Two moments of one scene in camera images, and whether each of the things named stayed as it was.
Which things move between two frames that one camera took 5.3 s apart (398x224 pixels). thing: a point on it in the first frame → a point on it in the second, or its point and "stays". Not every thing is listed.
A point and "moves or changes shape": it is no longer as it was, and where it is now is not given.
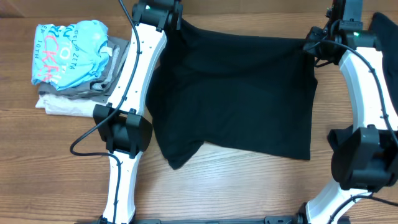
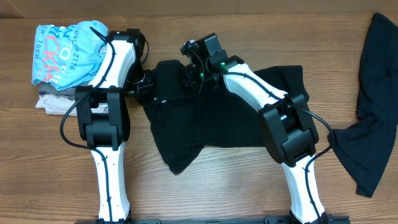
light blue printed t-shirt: (66, 55) stays
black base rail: (284, 219) stays
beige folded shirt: (56, 105) stays
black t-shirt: (244, 91) moves or changes shape
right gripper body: (319, 50) → (195, 74)
